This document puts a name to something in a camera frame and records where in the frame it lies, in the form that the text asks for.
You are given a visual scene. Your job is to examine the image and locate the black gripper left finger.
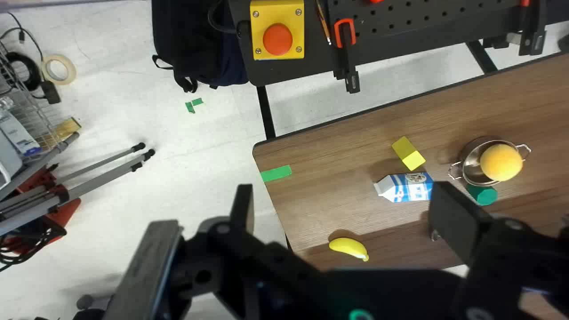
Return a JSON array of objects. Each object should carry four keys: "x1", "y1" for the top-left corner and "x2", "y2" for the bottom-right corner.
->
[{"x1": 104, "y1": 220, "x2": 182, "y2": 320}]

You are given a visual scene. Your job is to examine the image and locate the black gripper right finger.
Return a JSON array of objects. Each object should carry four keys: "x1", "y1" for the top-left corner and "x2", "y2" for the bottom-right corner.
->
[{"x1": 429, "y1": 181, "x2": 493, "y2": 264}]

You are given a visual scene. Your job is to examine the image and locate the yellow banana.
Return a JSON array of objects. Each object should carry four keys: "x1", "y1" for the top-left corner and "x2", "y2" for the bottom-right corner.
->
[{"x1": 329, "y1": 238, "x2": 370, "y2": 261}]

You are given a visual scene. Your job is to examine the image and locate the green cylinder cup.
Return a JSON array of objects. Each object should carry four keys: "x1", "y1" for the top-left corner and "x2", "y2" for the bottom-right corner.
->
[{"x1": 466, "y1": 184, "x2": 498, "y2": 206}]

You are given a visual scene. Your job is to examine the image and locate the small metal pot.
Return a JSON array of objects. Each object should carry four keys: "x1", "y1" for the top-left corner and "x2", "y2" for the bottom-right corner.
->
[{"x1": 449, "y1": 136, "x2": 532, "y2": 186}]

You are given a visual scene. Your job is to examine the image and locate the blue white milk carton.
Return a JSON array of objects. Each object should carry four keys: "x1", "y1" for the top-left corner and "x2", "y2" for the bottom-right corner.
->
[{"x1": 374, "y1": 172, "x2": 434, "y2": 204}]

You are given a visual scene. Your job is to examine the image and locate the yellow ball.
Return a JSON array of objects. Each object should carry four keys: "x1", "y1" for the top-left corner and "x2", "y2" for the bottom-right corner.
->
[{"x1": 481, "y1": 144, "x2": 523, "y2": 181}]

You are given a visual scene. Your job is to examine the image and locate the yellow rectangular block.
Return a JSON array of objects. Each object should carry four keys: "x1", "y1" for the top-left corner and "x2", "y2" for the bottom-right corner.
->
[{"x1": 392, "y1": 136, "x2": 425, "y2": 170}]

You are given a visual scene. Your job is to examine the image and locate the tripod legs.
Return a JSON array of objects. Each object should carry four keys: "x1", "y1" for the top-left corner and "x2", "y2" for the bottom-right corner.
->
[{"x1": 0, "y1": 142, "x2": 155, "y2": 234}]

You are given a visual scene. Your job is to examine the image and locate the orange black clamp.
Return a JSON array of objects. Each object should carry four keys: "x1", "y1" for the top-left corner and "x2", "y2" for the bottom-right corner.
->
[{"x1": 333, "y1": 17, "x2": 360, "y2": 94}]

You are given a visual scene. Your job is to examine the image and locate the masking tape roll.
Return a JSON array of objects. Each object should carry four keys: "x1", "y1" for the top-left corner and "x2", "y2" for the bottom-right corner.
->
[{"x1": 41, "y1": 55, "x2": 77, "y2": 85}]

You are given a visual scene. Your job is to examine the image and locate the black perforated workbench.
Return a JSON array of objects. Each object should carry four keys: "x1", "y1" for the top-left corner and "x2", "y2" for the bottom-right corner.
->
[{"x1": 228, "y1": 0, "x2": 552, "y2": 138}]

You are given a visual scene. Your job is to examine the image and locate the yellow emergency stop button box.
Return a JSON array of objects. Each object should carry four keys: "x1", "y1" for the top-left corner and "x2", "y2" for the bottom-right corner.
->
[{"x1": 249, "y1": 0, "x2": 306, "y2": 60}]

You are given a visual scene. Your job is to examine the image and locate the black backpack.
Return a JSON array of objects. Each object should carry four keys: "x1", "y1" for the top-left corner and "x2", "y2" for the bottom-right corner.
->
[{"x1": 152, "y1": 0, "x2": 249, "y2": 92}]

